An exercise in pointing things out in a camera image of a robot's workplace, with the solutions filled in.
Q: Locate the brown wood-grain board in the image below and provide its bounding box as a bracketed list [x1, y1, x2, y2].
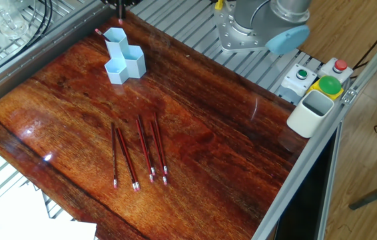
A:
[0, 13, 310, 240]

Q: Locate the black cable bundle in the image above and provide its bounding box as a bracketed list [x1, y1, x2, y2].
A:
[12, 0, 56, 42]

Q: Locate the clear plastic container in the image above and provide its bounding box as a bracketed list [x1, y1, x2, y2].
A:
[0, 0, 31, 39]

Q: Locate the light blue hexagonal pen holder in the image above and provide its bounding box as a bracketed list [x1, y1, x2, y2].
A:
[103, 27, 147, 85]

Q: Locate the white rounded rectangular pen holder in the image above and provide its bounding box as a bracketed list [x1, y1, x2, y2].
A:
[286, 89, 336, 139]

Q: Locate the large white paper sheet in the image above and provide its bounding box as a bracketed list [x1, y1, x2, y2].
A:
[0, 192, 51, 240]

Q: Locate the white control button box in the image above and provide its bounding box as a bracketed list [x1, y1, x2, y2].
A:
[280, 57, 354, 102]

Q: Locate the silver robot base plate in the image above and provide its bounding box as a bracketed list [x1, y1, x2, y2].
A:
[215, 8, 284, 54]

